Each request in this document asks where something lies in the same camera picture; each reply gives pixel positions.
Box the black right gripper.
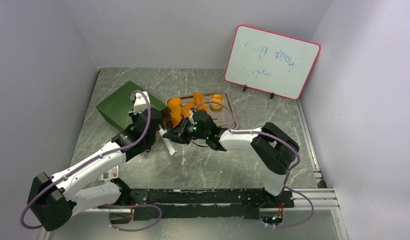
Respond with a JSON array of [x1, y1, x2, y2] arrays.
[[164, 116, 208, 145]]

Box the orange fake croissant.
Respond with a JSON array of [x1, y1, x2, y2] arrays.
[[183, 101, 196, 118]]

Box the long orange fake baguette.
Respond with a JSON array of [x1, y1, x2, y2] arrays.
[[193, 92, 209, 114]]

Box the green brown paper bag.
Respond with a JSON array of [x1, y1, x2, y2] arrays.
[[96, 81, 171, 131]]

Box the silver metal tray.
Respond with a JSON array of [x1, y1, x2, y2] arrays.
[[165, 91, 240, 131]]

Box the silver metal tongs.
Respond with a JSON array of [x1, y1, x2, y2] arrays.
[[159, 126, 177, 156]]

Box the round orange fake bun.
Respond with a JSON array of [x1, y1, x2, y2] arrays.
[[210, 93, 224, 110]]

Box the orange fake bread loaf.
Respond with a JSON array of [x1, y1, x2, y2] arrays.
[[167, 97, 183, 128]]

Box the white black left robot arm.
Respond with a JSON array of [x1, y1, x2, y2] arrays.
[[20, 108, 163, 232]]

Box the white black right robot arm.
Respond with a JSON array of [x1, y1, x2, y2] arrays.
[[163, 110, 300, 207]]

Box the white plastic packet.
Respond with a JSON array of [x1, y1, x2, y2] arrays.
[[99, 166, 119, 182]]

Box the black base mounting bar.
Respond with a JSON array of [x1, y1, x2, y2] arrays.
[[113, 188, 294, 221]]

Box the red framed whiteboard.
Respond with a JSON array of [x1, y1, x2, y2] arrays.
[[225, 25, 321, 100]]

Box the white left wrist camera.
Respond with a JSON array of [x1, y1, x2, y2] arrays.
[[130, 91, 150, 115]]

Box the aluminium frame rail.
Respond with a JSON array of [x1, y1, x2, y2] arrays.
[[68, 187, 339, 210]]

